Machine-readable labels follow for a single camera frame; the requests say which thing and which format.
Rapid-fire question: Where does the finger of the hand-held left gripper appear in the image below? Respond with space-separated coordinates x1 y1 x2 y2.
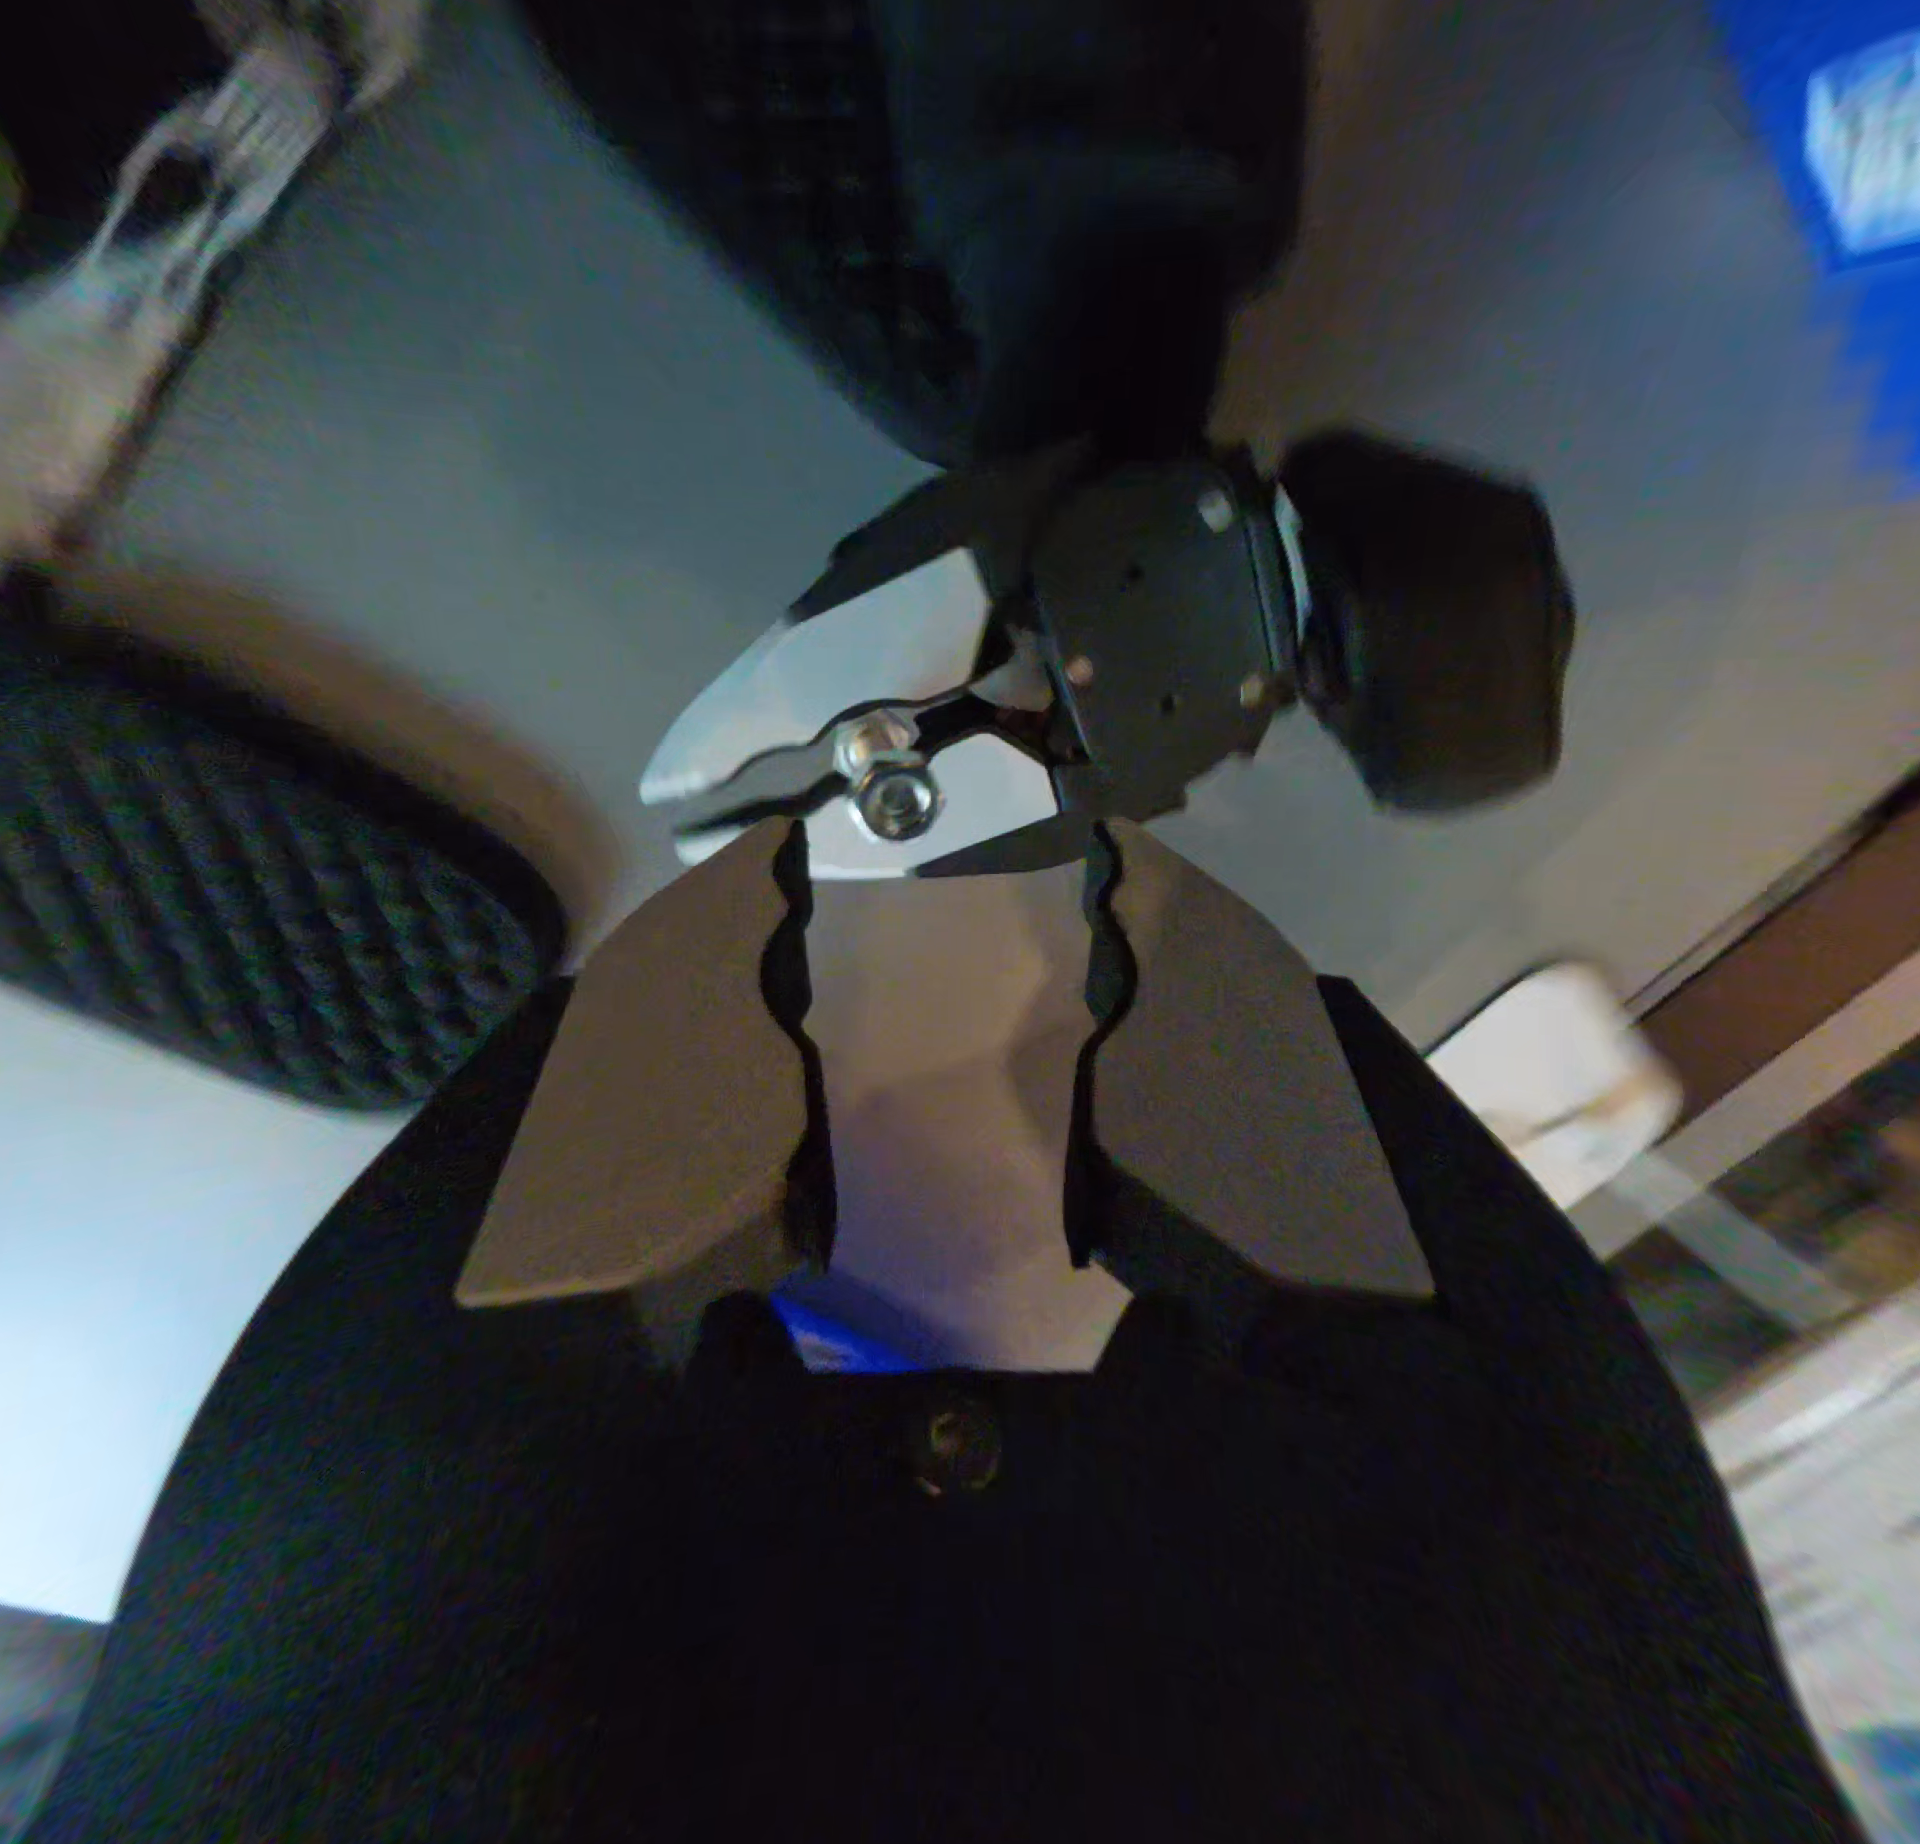
672 725 1088 880
637 544 999 811

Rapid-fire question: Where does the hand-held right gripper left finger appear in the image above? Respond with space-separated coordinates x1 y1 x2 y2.
454 818 839 1369

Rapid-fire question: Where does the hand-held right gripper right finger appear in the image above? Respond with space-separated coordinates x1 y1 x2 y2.
1065 818 1440 1302

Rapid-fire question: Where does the person's black printed shirt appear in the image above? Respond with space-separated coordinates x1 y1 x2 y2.
0 0 437 557

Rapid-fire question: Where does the silver hex nut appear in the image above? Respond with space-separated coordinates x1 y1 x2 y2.
846 764 945 844

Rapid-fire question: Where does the white document stand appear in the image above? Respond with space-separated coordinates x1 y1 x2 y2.
1426 959 1682 1201

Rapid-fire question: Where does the blue plastic bin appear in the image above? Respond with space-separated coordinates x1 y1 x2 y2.
768 1265 938 1373
1680 0 1920 497

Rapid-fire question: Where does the person's left forearm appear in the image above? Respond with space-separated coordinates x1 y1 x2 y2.
855 0 1314 466

